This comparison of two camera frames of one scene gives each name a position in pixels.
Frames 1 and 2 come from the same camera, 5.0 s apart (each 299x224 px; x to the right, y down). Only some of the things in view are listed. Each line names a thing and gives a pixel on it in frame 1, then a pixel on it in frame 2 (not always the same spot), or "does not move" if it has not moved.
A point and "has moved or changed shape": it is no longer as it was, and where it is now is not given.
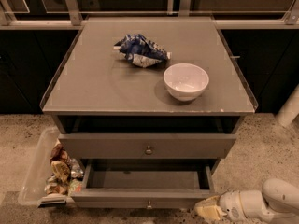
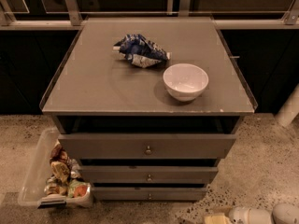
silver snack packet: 77,171 does not move
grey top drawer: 149,146 does not move
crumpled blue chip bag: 142,51 does not move
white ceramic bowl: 185,82 does not move
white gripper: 230,204 → 249,217
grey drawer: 143,184 has moved or changed shape
